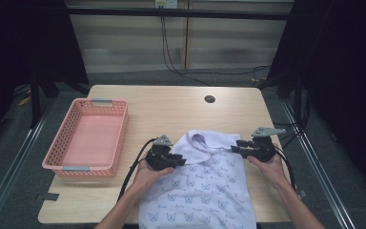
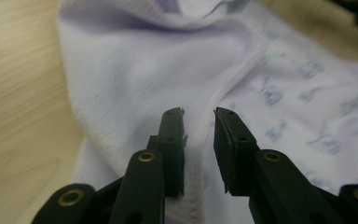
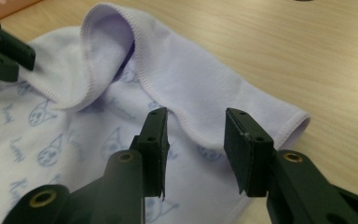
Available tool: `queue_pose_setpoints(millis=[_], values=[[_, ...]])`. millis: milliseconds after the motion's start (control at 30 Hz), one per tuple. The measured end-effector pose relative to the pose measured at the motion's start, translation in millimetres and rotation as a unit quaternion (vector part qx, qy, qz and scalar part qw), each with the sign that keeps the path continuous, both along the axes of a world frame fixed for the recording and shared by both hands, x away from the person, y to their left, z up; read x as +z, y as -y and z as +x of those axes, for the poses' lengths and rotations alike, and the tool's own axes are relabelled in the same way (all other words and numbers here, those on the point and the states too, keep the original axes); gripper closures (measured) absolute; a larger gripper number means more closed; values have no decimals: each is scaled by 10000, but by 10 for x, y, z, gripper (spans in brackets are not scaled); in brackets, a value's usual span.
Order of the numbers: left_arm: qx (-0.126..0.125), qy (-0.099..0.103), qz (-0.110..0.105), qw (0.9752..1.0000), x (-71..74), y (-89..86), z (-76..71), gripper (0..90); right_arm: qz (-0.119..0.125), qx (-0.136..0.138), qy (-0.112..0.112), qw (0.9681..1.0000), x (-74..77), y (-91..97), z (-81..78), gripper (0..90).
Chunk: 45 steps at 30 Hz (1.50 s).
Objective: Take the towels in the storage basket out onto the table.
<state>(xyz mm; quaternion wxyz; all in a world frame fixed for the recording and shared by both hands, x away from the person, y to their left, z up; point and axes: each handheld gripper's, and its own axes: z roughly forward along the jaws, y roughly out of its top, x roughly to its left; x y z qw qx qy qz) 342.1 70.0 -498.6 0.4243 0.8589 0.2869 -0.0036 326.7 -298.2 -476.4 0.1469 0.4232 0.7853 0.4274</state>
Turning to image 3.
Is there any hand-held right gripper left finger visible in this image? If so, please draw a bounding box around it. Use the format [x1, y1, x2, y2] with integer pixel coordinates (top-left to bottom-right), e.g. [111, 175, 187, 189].
[130, 106, 171, 199]

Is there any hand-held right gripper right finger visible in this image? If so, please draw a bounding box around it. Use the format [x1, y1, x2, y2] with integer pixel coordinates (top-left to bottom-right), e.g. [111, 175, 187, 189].
[223, 107, 276, 198]

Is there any lavender printed cloth garment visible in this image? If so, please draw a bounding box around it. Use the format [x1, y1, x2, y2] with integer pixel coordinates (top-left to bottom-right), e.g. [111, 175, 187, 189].
[0, 2, 311, 224]

